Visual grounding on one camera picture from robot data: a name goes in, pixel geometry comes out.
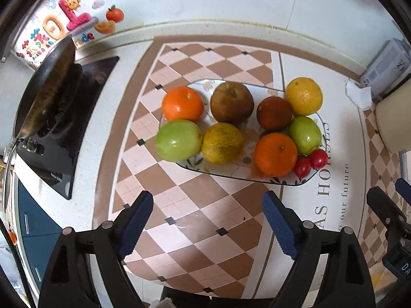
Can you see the black frying pan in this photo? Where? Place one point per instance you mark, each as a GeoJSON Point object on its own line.
{"type": "Point", "coordinates": [49, 92]}

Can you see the bright orange fruit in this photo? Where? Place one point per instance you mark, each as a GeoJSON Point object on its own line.
{"type": "Point", "coordinates": [275, 154]}

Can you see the small orange tangerine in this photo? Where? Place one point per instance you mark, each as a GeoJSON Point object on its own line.
{"type": "Point", "coordinates": [182, 103]}

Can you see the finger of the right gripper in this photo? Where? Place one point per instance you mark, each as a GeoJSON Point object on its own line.
{"type": "Point", "coordinates": [385, 208]}
{"type": "Point", "coordinates": [404, 189]}

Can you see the red cherry tomato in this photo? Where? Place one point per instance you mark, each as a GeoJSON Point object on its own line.
{"type": "Point", "coordinates": [318, 159]}
{"type": "Point", "coordinates": [302, 167]}

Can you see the dark orange fruit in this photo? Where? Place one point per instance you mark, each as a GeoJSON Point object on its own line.
{"type": "Point", "coordinates": [274, 114]}

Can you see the cream utensil holder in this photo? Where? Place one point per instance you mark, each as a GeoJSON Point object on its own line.
{"type": "Point", "coordinates": [394, 120]}

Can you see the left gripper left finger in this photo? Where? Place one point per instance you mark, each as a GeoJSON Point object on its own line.
{"type": "Point", "coordinates": [68, 281]}

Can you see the yellow pear fruit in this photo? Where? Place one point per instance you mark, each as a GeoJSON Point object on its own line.
{"type": "Point", "coordinates": [222, 143]}

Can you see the black induction stove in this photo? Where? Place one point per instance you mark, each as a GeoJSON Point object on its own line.
{"type": "Point", "coordinates": [53, 151]}

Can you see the brown red apple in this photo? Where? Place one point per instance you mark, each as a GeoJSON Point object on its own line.
{"type": "Point", "coordinates": [231, 103]}

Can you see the green apple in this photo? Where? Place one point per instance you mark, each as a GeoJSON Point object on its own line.
{"type": "Point", "coordinates": [306, 134]}
{"type": "Point", "coordinates": [178, 140]}

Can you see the yellow orange fruit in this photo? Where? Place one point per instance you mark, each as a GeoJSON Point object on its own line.
{"type": "Point", "coordinates": [304, 95]}

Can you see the colourful wall sticker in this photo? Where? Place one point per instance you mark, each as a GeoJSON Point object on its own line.
{"type": "Point", "coordinates": [52, 20]}

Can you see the checkered counter mat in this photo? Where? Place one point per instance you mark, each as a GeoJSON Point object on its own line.
{"type": "Point", "coordinates": [207, 233]}

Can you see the white crumpled tissue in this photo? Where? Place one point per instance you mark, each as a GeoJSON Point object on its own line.
{"type": "Point", "coordinates": [360, 97]}

